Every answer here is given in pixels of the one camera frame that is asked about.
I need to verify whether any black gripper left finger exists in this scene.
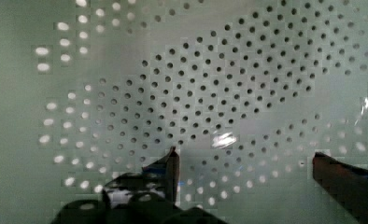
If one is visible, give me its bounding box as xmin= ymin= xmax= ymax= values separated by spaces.
xmin=50 ymin=147 xmax=227 ymax=224

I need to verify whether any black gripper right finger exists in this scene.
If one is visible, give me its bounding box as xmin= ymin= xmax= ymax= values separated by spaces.
xmin=312 ymin=152 xmax=368 ymax=224

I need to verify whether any green oval plastic strainer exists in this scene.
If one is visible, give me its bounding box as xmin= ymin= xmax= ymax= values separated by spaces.
xmin=0 ymin=0 xmax=368 ymax=224

